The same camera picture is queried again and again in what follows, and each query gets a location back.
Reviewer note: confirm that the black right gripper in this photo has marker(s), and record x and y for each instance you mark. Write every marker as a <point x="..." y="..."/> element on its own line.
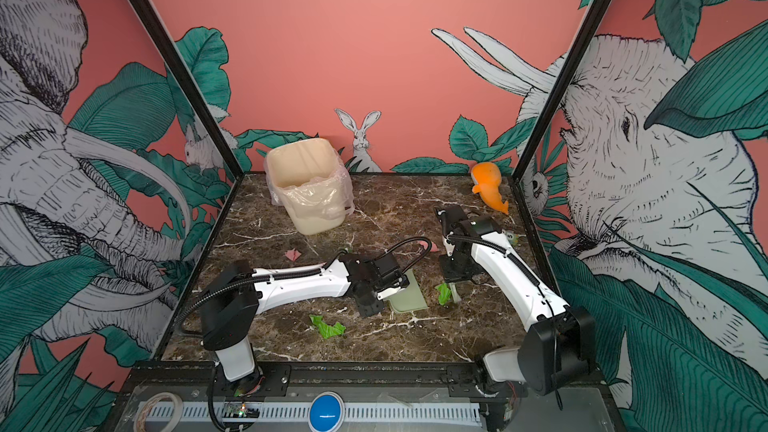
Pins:
<point x="449" y="276"/>

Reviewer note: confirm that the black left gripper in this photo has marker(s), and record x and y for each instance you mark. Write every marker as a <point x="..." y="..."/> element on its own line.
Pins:
<point x="374" y="310"/>

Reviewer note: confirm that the pale green dustpan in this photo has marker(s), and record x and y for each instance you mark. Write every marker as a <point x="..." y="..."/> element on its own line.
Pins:
<point x="406" y="298"/>

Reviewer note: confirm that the cream plastic trash bin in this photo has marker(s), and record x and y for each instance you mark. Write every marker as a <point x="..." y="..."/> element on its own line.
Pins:
<point x="309" y="179"/>

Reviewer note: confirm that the pale green hand brush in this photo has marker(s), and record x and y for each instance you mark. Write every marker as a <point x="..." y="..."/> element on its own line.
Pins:
<point x="456" y="298"/>

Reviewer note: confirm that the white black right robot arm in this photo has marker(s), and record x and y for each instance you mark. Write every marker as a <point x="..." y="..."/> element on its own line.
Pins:
<point x="559" y="343"/>

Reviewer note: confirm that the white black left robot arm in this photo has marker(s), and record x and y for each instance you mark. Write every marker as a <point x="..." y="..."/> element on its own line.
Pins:
<point x="222" y="314"/>

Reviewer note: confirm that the green paper scrap right upper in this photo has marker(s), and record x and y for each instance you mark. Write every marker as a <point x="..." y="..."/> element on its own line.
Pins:
<point x="445" y="294"/>

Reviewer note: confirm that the green paper scrap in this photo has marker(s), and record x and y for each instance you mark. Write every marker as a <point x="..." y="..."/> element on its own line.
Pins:
<point x="445" y="294"/>
<point x="325" y="330"/>

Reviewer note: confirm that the small green frog toy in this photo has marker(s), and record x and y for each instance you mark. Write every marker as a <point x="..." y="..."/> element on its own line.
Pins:
<point x="514" y="238"/>

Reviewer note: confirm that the green paper scrap front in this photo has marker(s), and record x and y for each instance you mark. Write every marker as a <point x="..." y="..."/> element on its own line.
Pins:
<point x="325" y="330"/>

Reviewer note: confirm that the pink paper scrap left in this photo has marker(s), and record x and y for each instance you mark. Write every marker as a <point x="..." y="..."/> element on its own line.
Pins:
<point x="293" y="255"/>

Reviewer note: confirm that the orange carrot plush toy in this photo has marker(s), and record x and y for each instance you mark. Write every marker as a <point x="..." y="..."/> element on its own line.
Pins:
<point x="487" y="180"/>

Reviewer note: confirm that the blue round button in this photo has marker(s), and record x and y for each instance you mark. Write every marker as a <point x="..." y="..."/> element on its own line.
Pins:
<point x="326" y="413"/>

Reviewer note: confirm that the black front mounting rail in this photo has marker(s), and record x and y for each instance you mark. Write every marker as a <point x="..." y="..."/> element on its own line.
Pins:
<point x="273" y="379"/>

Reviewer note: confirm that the white slotted cable duct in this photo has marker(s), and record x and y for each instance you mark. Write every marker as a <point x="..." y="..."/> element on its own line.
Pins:
<point x="464" y="414"/>

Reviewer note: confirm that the right black frame post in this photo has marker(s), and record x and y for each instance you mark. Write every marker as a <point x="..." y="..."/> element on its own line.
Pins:
<point x="573" y="58"/>

